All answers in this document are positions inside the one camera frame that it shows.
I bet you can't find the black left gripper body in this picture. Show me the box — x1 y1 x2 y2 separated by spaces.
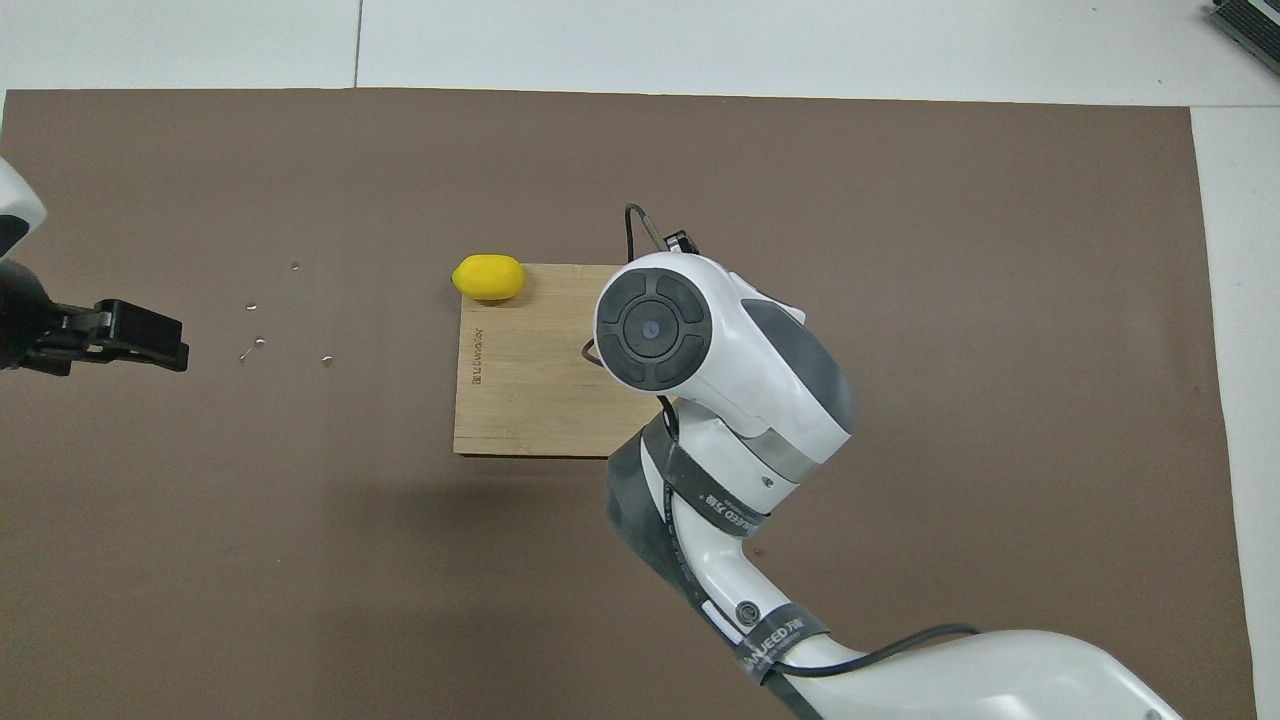
0 258 57 374

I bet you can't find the yellow lemon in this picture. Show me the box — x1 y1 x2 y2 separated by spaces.
451 254 526 303

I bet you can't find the wooden cutting board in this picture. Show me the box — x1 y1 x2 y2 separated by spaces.
453 264 666 459

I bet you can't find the brown table mat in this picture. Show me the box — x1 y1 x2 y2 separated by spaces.
0 88 1259 720

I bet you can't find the grey ribbed device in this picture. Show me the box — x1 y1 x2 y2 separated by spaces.
1205 0 1280 77

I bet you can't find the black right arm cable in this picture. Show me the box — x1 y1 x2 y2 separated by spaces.
580 203 987 683

